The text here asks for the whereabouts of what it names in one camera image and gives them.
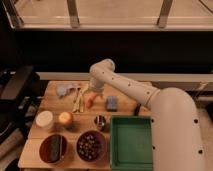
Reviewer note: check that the red yellow apple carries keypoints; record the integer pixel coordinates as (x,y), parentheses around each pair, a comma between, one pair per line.
(65,118)

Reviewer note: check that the black equipment at left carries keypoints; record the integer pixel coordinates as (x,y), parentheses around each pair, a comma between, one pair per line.
(20,90)

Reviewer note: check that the black handled tool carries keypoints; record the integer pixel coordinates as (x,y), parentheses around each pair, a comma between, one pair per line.
(137,110)

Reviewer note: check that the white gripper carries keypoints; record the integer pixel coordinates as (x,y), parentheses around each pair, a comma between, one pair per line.
(97,88)

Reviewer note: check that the white round container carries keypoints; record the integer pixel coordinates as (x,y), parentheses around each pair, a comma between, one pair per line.
(45,120)

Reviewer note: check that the crumpled grey cloth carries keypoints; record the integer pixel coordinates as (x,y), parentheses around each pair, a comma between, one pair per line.
(64,90)

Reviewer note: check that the small metal cup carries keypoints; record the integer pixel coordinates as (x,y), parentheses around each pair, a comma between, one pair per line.
(100,122)

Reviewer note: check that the green plastic tray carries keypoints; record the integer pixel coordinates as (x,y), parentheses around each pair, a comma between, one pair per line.
(130,144)

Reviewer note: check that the blue sponge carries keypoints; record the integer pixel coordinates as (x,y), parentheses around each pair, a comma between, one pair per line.
(112,103)

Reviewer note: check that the brown bowl with sponge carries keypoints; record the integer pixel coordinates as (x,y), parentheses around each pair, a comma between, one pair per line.
(53,148)

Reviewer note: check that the brown bowl with nuts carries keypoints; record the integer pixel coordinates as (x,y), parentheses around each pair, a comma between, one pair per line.
(91,146)

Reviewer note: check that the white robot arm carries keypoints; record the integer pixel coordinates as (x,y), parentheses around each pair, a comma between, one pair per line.
(175,126)

